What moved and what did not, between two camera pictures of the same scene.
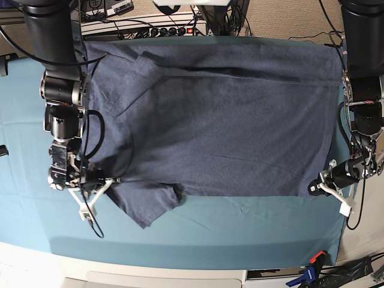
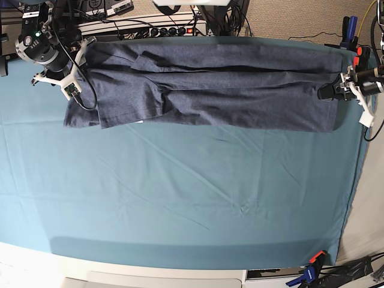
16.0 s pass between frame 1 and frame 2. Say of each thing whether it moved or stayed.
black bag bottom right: stayed
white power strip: stayed
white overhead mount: stayed
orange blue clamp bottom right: stayed
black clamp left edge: stayed
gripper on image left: moved
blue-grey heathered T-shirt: moved
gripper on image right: moved
